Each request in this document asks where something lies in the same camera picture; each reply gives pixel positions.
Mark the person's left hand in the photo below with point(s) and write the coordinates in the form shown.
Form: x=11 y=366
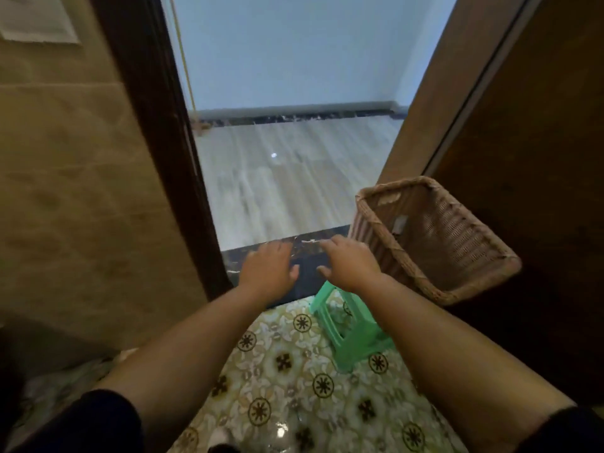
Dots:
x=267 y=273

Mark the person's right hand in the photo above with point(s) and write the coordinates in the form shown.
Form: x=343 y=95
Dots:
x=351 y=266

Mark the person's left thumb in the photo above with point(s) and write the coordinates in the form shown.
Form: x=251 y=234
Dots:
x=292 y=274

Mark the person's right thumb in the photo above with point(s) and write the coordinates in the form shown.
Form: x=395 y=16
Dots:
x=324 y=271

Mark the person's right forearm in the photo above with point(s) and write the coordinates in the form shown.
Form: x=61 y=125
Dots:
x=439 y=358

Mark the person's left forearm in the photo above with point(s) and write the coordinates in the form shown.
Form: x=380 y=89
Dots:
x=188 y=353

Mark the green plastic stool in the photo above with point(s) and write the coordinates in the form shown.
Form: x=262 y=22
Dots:
x=358 y=342

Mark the brown wicker basket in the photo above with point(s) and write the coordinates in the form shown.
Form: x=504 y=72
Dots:
x=453 y=249

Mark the dark left sleeve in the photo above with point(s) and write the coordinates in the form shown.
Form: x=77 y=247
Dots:
x=85 y=426

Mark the dark sleeve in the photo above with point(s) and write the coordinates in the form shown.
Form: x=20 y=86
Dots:
x=85 y=426
x=571 y=434

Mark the brown wooden door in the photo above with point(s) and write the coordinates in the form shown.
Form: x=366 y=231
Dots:
x=542 y=127

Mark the dark right sleeve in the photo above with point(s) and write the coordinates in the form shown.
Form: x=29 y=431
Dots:
x=571 y=434

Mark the white paper sheet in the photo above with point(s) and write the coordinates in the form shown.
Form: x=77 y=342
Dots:
x=33 y=16

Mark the dark wooden door frame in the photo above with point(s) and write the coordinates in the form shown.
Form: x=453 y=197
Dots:
x=155 y=117

